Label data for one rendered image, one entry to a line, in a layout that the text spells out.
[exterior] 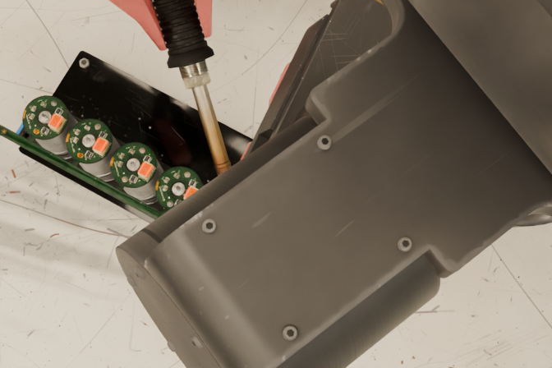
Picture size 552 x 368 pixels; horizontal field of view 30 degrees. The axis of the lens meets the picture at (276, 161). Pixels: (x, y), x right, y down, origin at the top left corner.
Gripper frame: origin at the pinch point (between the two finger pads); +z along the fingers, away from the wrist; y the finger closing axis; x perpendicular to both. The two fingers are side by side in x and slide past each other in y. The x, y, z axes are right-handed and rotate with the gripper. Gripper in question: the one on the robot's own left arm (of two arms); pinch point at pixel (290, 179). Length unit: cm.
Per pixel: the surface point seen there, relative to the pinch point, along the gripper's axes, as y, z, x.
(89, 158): 1.2, 13.4, -7.3
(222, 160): -1.3, 9.8, -1.4
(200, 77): -4.4, 8.7, -4.5
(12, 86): -1.8, 22.1, -13.0
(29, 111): 0.2, 14.8, -11.3
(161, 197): 1.6, 11.8, -3.1
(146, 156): -0.1, 12.2, -4.7
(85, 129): -0.1, 13.7, -8.2
